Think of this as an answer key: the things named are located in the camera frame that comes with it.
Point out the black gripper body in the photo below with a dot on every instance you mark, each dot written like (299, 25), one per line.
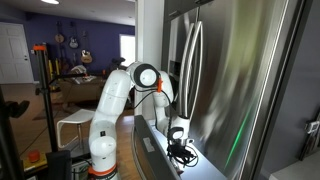
(175, 150)

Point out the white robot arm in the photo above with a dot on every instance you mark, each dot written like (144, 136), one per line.
(102, 133)

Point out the grey freezer drawer front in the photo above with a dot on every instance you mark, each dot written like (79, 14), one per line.
(149, 165)

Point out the stainless steel refrigerator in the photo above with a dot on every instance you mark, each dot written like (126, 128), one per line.
(247, 49)

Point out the silver control panel label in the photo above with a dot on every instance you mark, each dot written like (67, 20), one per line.
(148, 144)

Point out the white stool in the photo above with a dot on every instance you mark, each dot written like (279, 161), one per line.
(77, 119)

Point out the bright window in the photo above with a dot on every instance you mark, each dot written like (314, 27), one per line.
(127, 49)

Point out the beige sofa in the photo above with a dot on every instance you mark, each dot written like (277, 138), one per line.
(73, 92)

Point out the red emergency stop button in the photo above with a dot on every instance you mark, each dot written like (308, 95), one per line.
(33, 156)

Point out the black tripod stand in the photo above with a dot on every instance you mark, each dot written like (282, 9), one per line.
(75, 149)

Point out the white door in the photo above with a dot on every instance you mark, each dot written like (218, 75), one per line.
(15, 65)

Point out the ceiling light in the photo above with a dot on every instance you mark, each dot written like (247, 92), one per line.
(54, 2)

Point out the left refrigerator door handle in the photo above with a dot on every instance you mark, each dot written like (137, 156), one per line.
(183, 107)

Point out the refrigerator door handle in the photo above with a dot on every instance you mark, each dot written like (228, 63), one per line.
(194, 66)
(183, 107)

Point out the right refrigerator door handle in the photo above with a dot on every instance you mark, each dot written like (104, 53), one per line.
(194, 66)

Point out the acoustic guitar on wall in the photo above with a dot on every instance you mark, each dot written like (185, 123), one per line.
(85, 53)

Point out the dark electric guitar on wall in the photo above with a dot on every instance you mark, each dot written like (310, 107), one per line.
(73, 42)

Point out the banjo on wall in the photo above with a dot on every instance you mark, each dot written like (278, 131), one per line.
(59, 37)

